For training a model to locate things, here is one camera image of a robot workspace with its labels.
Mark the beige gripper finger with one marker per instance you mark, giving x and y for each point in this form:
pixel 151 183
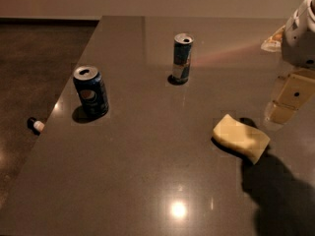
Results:
pixel 278 114

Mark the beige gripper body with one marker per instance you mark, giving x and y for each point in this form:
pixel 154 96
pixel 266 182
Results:
pixel 299 42

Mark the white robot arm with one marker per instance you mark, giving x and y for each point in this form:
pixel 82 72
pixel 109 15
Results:
pixel 295 41

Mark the yellow sponge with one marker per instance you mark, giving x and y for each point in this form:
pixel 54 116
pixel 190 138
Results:
pixel 241 138

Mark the snack bag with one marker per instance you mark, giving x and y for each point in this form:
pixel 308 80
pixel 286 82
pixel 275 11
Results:
pixel 274 42

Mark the slim blue energy drink can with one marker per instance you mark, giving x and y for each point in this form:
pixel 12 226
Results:
pixel 183 43

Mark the blue Pepsi soda can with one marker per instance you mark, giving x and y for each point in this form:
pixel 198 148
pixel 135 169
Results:
pixel 91 90

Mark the small black white bottle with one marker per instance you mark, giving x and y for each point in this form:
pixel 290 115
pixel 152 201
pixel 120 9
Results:
pixel 35 124

